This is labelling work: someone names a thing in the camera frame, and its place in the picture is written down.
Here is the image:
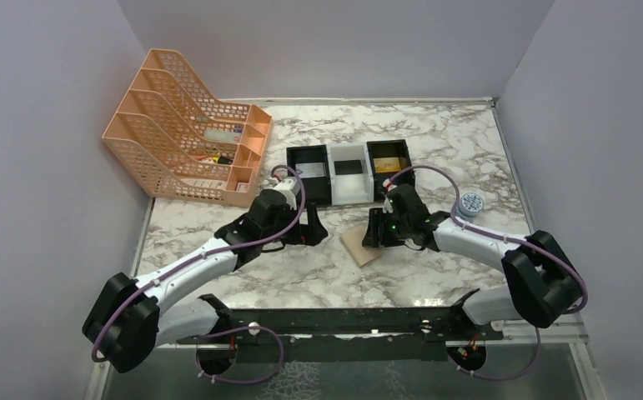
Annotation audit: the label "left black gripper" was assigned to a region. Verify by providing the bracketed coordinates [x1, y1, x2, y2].
[262, 202, 327, 246]

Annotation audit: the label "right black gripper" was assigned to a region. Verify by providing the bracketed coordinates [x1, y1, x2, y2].
[362, 207, 411, 247]

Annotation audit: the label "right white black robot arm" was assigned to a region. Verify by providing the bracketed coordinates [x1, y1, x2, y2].
[362, 184, 585, 339]

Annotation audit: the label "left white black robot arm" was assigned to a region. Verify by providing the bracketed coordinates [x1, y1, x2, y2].
[82, 184, 328, 373]

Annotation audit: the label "silver VIP card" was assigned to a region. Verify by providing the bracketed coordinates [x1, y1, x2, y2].
[295, 162, 327, 179]

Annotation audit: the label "black card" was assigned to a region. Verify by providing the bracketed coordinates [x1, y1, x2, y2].
[334, 159, 364, 176]

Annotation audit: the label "gold card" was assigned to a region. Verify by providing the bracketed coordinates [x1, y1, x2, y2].
[373, 157, 403, 173]

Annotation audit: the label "white middle tray bin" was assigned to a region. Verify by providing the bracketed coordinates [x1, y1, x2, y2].
[327, 142, 374, 206]

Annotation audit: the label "blue white round tin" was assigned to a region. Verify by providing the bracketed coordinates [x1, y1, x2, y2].
[456, 192, 485, 222]

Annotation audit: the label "items in organizer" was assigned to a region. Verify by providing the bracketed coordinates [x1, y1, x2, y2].
[175, 115, 244, 189]

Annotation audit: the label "peach plastic file organizer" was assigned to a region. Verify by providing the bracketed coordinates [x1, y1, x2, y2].
[102, 48, 273, 208]

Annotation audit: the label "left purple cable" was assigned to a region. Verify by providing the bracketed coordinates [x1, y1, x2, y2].
[91, 164, 307, 364]

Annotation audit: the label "purple cable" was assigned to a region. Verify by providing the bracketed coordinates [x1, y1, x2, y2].
[91, 164, 307, 364]
[384, 164, 589, 316]

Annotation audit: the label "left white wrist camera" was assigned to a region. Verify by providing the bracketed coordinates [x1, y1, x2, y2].
[273, 177, 301, 211]

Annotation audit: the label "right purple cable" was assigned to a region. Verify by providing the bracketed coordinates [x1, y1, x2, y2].
[384, 164, 589, 316]

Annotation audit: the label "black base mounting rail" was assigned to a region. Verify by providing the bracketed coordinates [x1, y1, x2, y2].
[178, 307, 503, 363]

